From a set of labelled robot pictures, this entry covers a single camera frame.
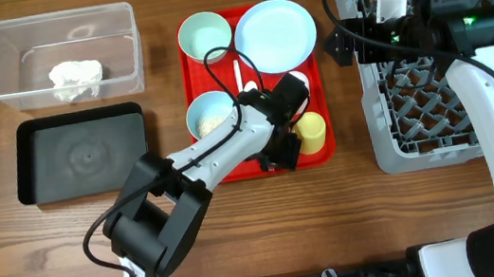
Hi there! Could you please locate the yellow plastic cup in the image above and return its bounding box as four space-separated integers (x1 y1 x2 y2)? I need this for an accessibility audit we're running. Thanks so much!
292 112 327 155

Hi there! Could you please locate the red snack wrapper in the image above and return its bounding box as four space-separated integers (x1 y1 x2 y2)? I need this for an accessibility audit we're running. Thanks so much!
256 153 279 172

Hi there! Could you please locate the white plastic spoon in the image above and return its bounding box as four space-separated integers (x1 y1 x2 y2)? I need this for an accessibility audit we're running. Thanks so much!
244 81 258 92

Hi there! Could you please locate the black plastic tray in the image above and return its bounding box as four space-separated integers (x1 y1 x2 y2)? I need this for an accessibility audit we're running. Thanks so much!
16 102 148 206

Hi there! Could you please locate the clear plastic waste bin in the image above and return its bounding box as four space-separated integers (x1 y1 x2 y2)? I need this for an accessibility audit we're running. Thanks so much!
0 2 146 111

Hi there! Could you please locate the white plastic cup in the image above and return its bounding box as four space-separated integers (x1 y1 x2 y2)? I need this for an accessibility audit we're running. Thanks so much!
290 70 311 115

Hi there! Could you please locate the light blue rice bowl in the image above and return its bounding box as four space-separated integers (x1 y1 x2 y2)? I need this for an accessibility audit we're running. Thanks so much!
186 90 234 140

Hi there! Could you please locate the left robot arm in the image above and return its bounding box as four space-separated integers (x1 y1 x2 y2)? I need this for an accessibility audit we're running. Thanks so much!
102 74 309 277

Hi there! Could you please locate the light blue plate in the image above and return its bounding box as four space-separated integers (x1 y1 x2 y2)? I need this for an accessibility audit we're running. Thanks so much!
234 0 318 74

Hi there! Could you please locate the grey dishwasher rack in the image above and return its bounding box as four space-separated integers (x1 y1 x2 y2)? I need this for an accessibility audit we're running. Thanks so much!
358 0 494 174

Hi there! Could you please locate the white plastic fork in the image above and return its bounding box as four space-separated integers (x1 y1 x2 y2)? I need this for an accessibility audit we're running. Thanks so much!
232 60 244 93

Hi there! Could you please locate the mint green bowl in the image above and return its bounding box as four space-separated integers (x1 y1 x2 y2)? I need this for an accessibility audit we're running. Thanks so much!
177 11 232 64

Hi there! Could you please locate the red serving tray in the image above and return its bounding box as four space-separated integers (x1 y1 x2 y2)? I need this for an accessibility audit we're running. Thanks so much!
180 6 336 183

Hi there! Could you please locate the white napkin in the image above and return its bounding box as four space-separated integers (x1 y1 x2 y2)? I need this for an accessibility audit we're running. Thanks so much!
48 60 103 102

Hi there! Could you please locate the white rice pile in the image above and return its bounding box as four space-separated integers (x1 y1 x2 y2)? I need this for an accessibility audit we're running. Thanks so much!
195 116 226 139

